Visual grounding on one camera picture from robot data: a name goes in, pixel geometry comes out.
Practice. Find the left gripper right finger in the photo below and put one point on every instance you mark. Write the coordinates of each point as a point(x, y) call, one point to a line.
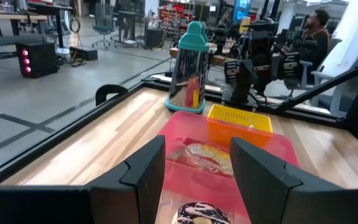
point(275, 199)

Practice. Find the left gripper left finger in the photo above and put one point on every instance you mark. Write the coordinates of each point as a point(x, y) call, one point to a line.
point(129, 199)

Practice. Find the chocolate frosted donut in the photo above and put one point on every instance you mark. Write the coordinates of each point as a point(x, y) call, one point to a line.
point(197, 213)

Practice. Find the red snack packet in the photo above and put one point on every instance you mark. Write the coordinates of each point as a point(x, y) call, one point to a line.
point(204, 155)

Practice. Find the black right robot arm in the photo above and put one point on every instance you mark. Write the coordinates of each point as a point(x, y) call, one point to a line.
point(253, 62)

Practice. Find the light grey office chair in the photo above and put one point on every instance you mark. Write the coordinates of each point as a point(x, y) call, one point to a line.
point(322, 76)

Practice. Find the grey swivel office chair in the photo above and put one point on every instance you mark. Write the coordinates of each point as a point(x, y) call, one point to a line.
point(104, 21)

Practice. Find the pink plastic bin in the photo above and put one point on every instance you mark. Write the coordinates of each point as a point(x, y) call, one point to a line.
point(191, 183)

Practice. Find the yellow plastic basket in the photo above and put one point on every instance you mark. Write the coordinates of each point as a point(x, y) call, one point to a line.
point(238, 116)

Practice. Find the black metal stand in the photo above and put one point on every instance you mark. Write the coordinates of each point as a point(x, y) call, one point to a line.
point(322, 87)

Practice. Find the black drawer cabinet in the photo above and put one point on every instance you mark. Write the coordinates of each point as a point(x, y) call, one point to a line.
point(292, 65)

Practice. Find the black floor box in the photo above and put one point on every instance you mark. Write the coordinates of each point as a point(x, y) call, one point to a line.
point(84, 53)

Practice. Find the black cube case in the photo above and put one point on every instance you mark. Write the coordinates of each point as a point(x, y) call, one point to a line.
point(154, 38)

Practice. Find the person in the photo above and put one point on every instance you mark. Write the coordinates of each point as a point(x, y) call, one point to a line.
point(317, 37)

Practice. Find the black computer tower red lights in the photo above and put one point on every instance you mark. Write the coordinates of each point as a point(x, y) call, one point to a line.
point(36, 59)

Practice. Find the red storage shelf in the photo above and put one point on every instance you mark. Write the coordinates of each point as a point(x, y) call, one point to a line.
point(174, 14)

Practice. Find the blue display screen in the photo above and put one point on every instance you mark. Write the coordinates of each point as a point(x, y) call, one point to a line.
point(241, 9)

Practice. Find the black standing desk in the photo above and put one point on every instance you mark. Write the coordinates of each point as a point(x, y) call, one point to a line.
point(54, 9)

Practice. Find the wooden top desk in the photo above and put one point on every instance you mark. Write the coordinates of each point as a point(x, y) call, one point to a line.
point(11, 16)

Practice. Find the black aluminium table frame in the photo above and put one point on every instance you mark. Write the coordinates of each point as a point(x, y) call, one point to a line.
point(57, 137)

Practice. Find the black curved frame hook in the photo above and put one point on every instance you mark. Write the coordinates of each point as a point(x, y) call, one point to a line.
point(110, 91)

